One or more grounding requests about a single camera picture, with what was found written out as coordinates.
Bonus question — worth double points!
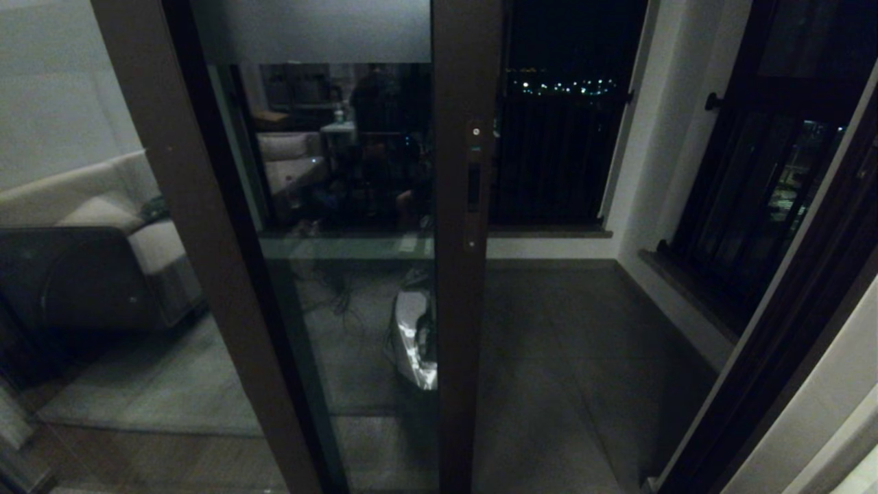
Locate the recessed door handle plate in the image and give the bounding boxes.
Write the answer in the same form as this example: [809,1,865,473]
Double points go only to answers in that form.
[465,120,485,252]

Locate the brown framed sliding glass door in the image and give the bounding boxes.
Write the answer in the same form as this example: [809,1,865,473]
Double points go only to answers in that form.
[189,0,508,494]

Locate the wide black balcony railing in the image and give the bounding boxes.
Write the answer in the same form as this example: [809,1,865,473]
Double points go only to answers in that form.
[488,89,632,226]

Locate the brown framed fixed glass panel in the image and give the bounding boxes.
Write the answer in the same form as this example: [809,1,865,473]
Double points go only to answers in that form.
[0,0,323,494]

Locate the short grey stone sill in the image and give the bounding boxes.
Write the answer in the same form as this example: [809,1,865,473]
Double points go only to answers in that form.
[639,248,741,344]

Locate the light grey sofa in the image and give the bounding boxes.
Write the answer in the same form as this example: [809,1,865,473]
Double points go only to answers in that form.
[0,151,204,330]

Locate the grey rug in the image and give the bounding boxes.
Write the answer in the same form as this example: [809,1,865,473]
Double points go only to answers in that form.
[34,312,265,438]

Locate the dark brown window frame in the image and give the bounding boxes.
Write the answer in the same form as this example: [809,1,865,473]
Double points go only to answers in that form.
[669,0,878,330]

